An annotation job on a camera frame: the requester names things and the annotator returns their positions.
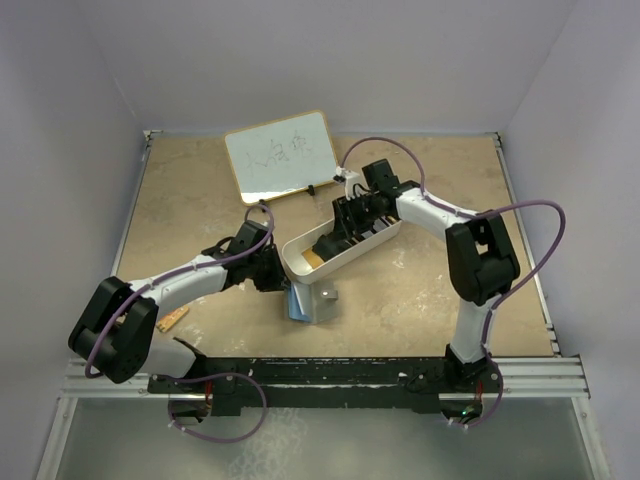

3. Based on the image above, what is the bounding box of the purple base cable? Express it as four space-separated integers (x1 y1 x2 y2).
447 357 506 431
167 372 271 444

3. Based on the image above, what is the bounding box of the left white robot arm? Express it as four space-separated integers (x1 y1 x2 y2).
68 220 287 392

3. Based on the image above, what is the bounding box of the small whiteboard wooden frame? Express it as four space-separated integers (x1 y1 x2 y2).
223 110 337 206

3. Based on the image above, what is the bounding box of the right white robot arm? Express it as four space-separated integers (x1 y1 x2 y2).
310 159 520 391

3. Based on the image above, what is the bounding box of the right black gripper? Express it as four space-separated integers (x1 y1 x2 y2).
331 193 382 244

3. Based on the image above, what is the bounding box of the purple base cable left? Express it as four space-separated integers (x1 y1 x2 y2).
167 372 271 444

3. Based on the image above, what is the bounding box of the white oblong plastic tray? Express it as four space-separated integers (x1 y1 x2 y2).
281 216 402 285

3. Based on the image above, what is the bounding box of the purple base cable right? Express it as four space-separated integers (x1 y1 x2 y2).
447 357 506 431

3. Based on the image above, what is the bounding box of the orange card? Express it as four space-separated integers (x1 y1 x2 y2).
156 306 190 333

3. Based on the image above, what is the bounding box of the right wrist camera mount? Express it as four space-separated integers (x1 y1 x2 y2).
333 167 362 199

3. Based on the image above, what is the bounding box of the gold black striped card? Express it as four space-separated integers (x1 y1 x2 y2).
302 249 325 270

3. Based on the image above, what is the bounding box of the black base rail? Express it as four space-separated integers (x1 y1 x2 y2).
148 356 501 416

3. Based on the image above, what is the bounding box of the grey card holder wallet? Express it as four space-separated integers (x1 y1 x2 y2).
286 280 340 324

